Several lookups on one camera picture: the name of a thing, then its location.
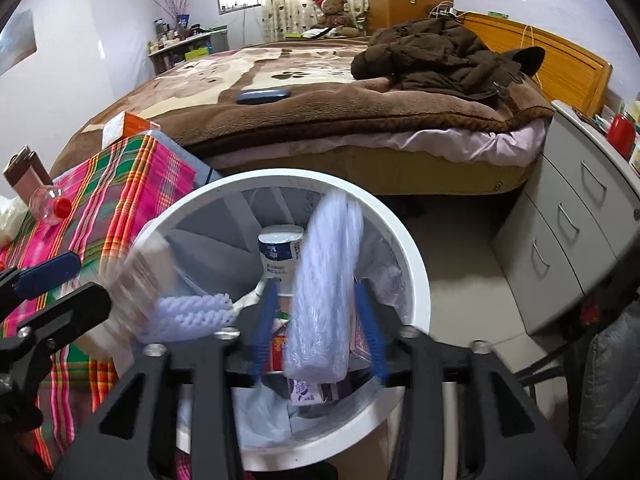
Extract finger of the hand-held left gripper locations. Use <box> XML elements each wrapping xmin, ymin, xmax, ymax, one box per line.
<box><xmin>17</xmin><ymin>282</ymin><xmax>112</xmax><ymax>361</ymax></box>
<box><xmin>0</xmin><ymin>251</ymin><xmax>82</xmax><ymax>318</ymax></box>

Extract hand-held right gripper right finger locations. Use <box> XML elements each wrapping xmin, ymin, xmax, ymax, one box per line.
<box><xmin>354</xmin><ymin>282</ymin><xmax>576</xmax><ymax>480</ymax></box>

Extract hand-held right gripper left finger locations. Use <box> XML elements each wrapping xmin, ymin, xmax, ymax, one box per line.
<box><xmin>52</xmin><ymin>279</ymin><xmax>279</xmax><ymax>480</ymax></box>

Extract white foam fruit net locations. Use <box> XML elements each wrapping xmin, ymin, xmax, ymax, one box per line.
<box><xmin>142</xmin><ymin>292</ymin><xmax>236</xmax><ymax>343</ymax></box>
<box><xmin>282</xmin><ymin>190</ymin><xmax>366</xmax><ymax>383</ymax></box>

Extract white trash bin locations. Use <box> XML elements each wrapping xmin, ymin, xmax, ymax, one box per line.
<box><xmin>132</xmin><ymin>167</ymin><xmax>433</xmax><ymax>471</ymax></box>

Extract red packet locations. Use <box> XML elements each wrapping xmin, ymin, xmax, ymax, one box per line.
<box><xmin>350</xmin><ymin>310</ymin><xmax>376</xmax><ymax>363</ymax></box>

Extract white tissue pack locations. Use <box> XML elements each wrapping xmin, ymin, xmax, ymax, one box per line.
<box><xmin>0</xmin><ymin>195</ymin><xmax>33</xmax><ymax>248</ymax></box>

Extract clear bottle with red cap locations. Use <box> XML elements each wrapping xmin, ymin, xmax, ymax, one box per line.
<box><xmin>28</xmin><ymin>185</ymin><xmax>73</xmax><ymax>226</ymax></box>

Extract white blue yogurt bottle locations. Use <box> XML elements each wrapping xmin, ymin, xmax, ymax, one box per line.
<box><xmin>257</xmin><ymin>225</ymin><xmax>306</xmax><ymax>296</ymax></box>

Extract grey plastic bin liner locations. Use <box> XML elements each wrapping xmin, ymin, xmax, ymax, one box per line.
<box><xmin>165</xmin><ymin>185</ymin><xmax>406</xmax><ymax>453</ymax></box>

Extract pink mug with brown lid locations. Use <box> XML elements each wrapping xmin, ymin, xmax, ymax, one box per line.
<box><xmin>2</xmin><ymin>145</ymin><xmax>53</xmax><ymax>201</ymax></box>

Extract yellow bed base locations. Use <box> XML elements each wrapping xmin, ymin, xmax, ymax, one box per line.
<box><xmin>215</xmin><ymin>157</ymin><xmax>533</xmax><ymax>198</ymax></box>

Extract orange and white box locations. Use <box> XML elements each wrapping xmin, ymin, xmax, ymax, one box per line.
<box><xmin>101</xmin><ymin>112</ymin><xmax>161</xmax><ymax>151</ymax></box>

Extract pink bedsheet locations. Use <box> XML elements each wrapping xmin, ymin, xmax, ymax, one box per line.
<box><xmin>210</xmin><ymin>117</ymin><xmax>551</xmax><ymax>171</ymax></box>

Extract grey drawer cabinet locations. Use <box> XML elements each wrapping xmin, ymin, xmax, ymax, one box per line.
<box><xmin>490</xmin><ymin>100</ymin><xmax>640</xmax><ymax>336</ymax></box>

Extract brown bed blanket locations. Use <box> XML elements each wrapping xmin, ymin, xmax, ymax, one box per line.
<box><xmin>50</xmin><ymin>35</ymin><xmax>556</xmax><ymax>171</ymax></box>

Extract blue case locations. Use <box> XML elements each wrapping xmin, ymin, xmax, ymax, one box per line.
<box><xmin>236</xmin><ymin>89</ymin><xmax>292</xmax><ymax>106</ymax></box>

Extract grey bag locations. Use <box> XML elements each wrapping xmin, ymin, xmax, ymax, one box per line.
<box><xmin>575</xmin><ymin>310</ymin><xmax>640</xmax><ymax>480</ymax></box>

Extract cluttered white shelf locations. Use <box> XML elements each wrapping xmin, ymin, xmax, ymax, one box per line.
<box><xmin>147</xmin><ymin>30</ymin><xmax>231</xmax><ymax>73</ymax></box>

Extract dark brown jacket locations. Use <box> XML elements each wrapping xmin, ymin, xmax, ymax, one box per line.
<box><xmin>351</xmin><ymin>17</ymin><xmax>546</xmax><ymax>108</ymax></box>

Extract vase with purple branches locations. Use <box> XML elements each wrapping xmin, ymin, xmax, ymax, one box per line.
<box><xmin>150</xmin><ymin>0</ymin><xmax>208</xmax><ymax>31</ymax></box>

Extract brown teddy bear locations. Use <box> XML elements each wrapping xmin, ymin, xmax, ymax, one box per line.
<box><xmin>311</xmin><ymin>0</ymin><xmax>362</xmax><ymax>38</ymax></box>

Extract wooden headboard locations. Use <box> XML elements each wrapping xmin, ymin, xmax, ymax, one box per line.
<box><xmin>460</xmin><ymin>11</ymin><xmax>613</xmax><ymax>118</ymax></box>

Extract white charger cables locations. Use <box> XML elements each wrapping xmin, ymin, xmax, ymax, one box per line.
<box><xmin>427</xmin><ymin>2</ymin><xmax>466</xmax><ymax>18</ymax></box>

